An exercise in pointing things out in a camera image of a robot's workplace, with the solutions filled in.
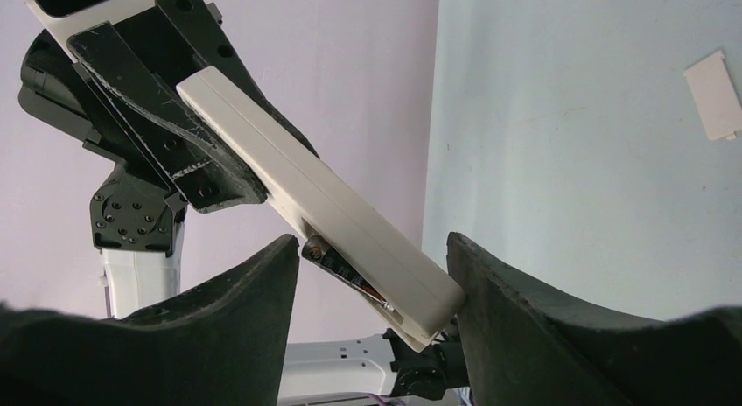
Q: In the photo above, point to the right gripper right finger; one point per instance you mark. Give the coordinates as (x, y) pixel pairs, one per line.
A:
(528, 343)

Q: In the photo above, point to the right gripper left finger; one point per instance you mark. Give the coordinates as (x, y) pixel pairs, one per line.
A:
(222, 342)

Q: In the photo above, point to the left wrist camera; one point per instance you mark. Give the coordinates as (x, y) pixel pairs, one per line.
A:
(65, 18)

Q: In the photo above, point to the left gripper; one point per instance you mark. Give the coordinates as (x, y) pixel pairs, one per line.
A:
(138, 62)

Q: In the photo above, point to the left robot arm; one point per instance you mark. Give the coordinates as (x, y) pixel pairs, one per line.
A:
(343, 306)

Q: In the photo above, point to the white battery cover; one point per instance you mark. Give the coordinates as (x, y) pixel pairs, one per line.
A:
(715, 96)

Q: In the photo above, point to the white remote control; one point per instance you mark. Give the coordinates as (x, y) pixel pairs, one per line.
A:
(421, 298)

